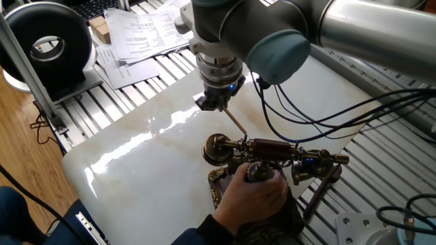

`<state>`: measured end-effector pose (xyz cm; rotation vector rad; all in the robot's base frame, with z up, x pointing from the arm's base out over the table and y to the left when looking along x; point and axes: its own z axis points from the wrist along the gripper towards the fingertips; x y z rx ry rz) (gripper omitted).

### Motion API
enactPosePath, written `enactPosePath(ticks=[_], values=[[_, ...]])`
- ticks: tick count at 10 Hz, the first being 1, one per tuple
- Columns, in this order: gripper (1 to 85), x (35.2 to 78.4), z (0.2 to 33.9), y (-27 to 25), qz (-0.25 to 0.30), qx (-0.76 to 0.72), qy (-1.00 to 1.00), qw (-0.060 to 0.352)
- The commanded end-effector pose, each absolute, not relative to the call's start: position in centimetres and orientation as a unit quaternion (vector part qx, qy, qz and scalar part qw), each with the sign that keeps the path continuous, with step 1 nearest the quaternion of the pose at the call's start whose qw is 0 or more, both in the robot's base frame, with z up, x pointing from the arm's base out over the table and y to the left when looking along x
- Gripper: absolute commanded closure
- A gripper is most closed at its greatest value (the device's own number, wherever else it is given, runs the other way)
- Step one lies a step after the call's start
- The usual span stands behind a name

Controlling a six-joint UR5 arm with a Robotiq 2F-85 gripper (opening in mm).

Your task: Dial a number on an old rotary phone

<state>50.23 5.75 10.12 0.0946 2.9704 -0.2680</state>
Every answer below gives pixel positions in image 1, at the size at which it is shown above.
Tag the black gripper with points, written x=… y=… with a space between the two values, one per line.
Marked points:
x=223 y=91

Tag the thin wooden stick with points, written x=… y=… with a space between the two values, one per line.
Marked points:
x=235 y=120

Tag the antique red brass phone base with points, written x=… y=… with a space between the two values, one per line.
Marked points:
x=282 y=221

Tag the grey robot arm, blue caps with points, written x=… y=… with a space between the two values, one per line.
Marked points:
x=272 y=34

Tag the forearm in dark blue sleeve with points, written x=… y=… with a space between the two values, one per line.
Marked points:
x=207 y=234

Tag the brass and red phone handset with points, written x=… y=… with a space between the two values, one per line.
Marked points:
x=272 y=149

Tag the person's bare hand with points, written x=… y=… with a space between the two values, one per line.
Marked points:
x=252 y=204

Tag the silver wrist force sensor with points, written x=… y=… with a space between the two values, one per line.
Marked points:
x=218 y=69

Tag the glossy marble pattern board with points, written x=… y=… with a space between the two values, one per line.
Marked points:
x=153 y=163

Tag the stack of printed paper sheets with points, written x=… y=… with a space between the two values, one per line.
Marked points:
x=150 y=34

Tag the small wooden block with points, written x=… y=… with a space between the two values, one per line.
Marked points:
x=96 y=21
x=104 y=34

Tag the black computer keyboard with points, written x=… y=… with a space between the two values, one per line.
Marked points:
x=95 y=7

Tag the person's leg in blue clothes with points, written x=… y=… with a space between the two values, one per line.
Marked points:
x=10 y=217

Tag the white plastic wrist mount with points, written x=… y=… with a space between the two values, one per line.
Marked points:
x=201 y=42

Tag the grey flat base plate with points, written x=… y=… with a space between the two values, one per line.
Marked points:
x=92 y=80

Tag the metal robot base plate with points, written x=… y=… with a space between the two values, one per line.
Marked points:
x=357 y=228

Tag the aluminium frame post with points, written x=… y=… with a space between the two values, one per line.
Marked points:
x=24 y=68

